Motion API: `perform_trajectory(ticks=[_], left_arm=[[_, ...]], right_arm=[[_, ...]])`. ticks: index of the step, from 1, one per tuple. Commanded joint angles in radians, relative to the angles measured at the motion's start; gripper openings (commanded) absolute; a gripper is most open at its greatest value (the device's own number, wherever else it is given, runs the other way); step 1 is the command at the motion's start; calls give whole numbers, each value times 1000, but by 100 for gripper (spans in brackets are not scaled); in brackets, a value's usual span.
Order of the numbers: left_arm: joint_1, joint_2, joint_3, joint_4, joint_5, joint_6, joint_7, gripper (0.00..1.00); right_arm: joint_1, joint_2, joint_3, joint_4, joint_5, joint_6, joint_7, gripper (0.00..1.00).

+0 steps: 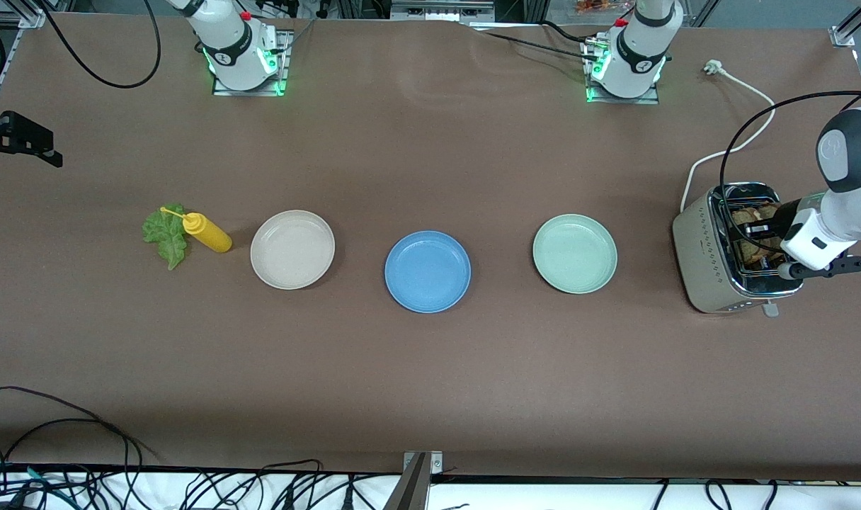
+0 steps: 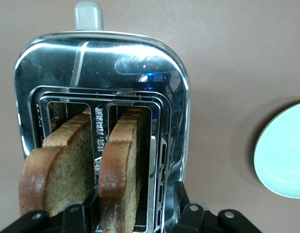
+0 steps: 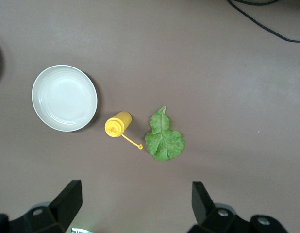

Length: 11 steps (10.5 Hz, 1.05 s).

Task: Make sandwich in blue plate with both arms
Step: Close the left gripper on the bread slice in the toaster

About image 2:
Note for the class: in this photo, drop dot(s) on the brown toast bread slice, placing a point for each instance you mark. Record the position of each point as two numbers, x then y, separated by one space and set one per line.
121 170
67 157

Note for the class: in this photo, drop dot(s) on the mint green round plate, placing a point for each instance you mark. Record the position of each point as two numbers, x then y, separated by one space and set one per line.
283 155

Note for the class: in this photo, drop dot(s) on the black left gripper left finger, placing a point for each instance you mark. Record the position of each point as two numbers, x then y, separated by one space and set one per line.
77 221

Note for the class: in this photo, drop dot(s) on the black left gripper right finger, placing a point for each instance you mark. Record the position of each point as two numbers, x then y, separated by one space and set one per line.
196 221

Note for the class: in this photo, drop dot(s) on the silver two-slot toaster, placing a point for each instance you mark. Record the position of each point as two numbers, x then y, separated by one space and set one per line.
104 65

